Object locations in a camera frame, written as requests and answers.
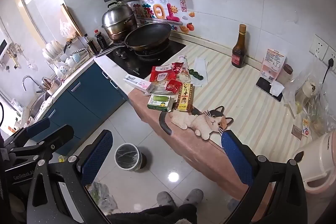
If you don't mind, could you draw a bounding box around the blue kitchen cabinet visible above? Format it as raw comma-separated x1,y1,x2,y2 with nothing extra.
31,64,130,157

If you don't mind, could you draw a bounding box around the black smartphone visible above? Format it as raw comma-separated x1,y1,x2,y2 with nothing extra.
256,76,284,102

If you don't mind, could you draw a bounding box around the stack of white bowls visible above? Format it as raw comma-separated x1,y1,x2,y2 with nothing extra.
43,40,63,60

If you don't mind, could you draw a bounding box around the white pink electric kettle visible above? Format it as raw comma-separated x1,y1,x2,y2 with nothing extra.
292,131,336,193

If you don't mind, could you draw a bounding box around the wall hook rack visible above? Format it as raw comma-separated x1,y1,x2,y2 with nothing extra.
0,39,35,70

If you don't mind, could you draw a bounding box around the grey slipper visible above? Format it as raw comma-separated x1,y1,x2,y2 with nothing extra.
157,191,178,208
182,189,204,206

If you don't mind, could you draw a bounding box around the red white sugar bag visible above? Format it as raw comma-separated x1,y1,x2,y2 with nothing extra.
150,66,175,83

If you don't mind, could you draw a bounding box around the white paper sheet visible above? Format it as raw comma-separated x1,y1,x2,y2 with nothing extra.
193,57,209,87

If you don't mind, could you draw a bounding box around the green white box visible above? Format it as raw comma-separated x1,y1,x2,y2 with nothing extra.
147,94,175,112

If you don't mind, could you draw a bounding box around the black frying pan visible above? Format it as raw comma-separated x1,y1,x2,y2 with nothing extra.
94,22,172,58

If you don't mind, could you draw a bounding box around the colourful wall sticker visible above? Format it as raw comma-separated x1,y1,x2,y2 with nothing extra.
127,0,196,34

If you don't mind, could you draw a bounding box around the red sachet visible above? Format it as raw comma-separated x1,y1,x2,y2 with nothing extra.
171,62,186,74
164,80,183,95

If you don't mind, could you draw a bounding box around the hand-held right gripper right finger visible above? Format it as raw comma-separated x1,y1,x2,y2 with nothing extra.
221,130,308,224

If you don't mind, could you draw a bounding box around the wooden cutting board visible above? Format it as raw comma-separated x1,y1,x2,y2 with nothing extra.
61,3,84,38

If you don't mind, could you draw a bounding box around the metal dish rack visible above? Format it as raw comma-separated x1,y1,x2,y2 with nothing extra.
42,38,93,81

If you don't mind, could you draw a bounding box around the cat shaped mat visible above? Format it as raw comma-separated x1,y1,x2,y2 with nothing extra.
159,106,234,140

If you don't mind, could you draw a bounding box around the white wall socket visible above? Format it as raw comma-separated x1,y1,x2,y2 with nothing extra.
309,34,336,67

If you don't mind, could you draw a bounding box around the white trash can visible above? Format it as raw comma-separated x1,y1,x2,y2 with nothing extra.
115,143,143,171

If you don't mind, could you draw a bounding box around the steel sink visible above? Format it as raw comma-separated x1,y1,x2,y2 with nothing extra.
30,92,53,119

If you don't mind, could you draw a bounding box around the black glass cooktop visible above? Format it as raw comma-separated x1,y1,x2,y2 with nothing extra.
106,39,187,80

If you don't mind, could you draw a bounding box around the white tissue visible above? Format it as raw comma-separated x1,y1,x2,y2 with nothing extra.
269,81,285,96

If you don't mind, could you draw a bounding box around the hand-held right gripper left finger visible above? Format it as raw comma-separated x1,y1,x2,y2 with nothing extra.
26,130,114,224

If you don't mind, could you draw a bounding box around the yellow red box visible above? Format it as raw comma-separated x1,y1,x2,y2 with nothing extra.
175,84,194,111

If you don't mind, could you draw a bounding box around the jar with brown lid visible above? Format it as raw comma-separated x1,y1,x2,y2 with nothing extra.
276,64,294,85

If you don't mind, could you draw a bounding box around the small brown card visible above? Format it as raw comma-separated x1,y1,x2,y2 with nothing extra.
292,126,304,139

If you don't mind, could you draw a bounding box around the dark sauce bottle red cap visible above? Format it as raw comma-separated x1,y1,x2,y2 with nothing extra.
94,29,108,50

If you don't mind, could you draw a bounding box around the clear plastic bag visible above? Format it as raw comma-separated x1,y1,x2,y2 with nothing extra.
282,69,336,135

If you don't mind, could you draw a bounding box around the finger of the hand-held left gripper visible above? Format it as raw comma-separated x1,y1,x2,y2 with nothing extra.
10,125,75,163
5,118,51,148

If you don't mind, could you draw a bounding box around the steel steamer pot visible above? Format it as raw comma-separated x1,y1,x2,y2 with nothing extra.
101,2,138,41

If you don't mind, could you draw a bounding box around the dark vinegar bottle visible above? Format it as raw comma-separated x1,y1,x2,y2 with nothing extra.
231,24,248,68

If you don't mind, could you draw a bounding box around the utensil holder with chopsticks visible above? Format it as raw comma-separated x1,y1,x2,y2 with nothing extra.
42,77,62,95

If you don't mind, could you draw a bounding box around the pink label pouch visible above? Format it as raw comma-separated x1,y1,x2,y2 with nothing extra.
260,49,287,83

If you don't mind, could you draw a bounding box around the dark green vegetable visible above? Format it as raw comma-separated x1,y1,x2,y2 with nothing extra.
188,69,205,81

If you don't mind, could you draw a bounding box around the steel faucet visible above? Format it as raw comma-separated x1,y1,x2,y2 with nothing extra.
22,75,43,93

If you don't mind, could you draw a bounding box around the cream cup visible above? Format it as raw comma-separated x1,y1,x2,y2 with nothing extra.
295,80,320,109

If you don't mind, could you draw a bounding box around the dark sauce bottle black cap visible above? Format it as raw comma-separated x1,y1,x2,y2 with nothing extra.
84,34,99,56

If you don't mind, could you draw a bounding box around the white pink toothpaste box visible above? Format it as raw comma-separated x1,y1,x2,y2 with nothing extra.
123,74,155,93

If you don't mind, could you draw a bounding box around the person's leg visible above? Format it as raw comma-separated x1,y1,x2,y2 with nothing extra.
108,203,198,224

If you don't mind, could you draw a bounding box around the small white orange packet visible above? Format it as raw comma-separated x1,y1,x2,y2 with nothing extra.
302,119,314,137

